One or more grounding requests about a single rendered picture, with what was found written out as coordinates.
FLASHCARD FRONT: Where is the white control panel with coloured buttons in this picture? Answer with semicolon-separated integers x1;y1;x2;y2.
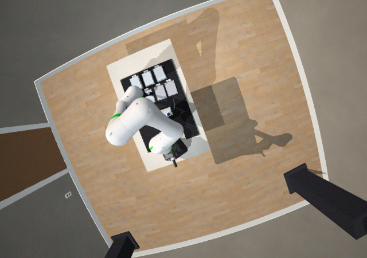
161;102;175;117

